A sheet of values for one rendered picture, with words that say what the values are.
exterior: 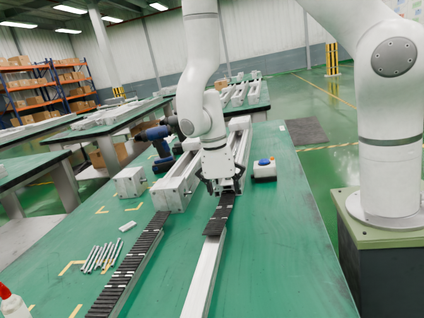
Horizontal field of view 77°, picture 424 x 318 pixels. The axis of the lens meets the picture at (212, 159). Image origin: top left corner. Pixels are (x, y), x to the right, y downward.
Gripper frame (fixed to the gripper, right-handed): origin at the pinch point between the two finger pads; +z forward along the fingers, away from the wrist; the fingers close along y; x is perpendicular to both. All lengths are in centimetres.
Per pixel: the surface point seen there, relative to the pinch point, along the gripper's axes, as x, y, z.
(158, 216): -10.9, -19.5, 1.9
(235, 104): 191, -16, 3
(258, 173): 12.9, 10.9, 1.2
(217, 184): 5.0, -3.0, 0.4
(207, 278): -35.8, 1.5, 2.2
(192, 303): -41.9, -0.4, 2.2
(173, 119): 60, -34, -15
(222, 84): 383, -57, -3
